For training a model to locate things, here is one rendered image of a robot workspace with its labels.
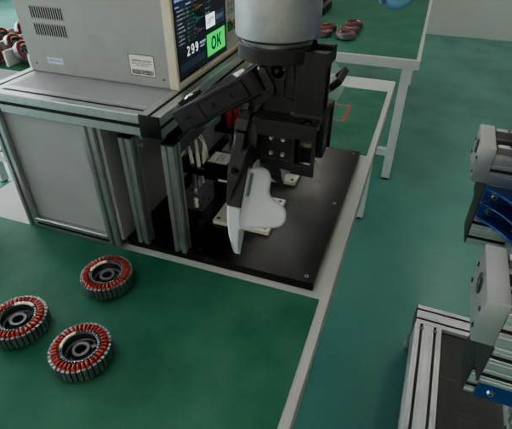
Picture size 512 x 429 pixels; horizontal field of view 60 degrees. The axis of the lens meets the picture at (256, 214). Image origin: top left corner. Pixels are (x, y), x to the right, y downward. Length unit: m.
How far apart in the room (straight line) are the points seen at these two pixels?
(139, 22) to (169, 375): 0.68
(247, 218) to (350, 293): 1.64
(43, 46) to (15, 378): 0.70
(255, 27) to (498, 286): 0.53
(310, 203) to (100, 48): 0.64
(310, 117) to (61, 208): 0.88
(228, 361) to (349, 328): 1.11
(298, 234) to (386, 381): 0.86
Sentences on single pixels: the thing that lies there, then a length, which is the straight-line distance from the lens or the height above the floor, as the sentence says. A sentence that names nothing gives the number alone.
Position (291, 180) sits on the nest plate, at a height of 0.78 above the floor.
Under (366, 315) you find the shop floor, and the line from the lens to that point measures 1.99.
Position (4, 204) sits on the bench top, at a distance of 1.43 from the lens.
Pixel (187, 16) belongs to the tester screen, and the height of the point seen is 1.25.
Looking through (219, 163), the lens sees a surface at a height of 0.92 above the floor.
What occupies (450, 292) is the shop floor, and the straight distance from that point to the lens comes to 2.20.
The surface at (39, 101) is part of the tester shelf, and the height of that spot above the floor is 1.11.
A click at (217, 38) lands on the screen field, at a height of 1.17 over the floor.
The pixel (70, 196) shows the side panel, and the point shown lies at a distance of 1.15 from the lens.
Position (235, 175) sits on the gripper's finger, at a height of 1.24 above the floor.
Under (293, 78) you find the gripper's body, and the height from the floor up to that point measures 1.32.
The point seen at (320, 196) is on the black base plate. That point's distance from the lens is 1.25.
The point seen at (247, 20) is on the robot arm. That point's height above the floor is 1.37.
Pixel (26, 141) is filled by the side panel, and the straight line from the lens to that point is 1.15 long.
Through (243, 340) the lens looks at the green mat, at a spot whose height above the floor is 0.75.
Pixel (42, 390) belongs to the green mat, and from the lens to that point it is 0.92.
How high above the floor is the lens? 1.46
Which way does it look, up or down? 36 degrees down
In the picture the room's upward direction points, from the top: straight up
